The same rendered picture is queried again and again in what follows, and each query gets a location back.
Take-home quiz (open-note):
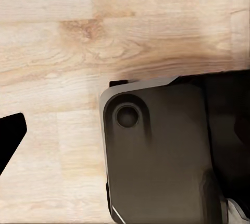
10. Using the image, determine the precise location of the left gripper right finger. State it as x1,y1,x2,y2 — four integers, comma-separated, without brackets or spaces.
233,112,250,154

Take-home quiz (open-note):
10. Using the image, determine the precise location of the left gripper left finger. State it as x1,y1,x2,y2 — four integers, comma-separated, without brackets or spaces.
0,113,27,175

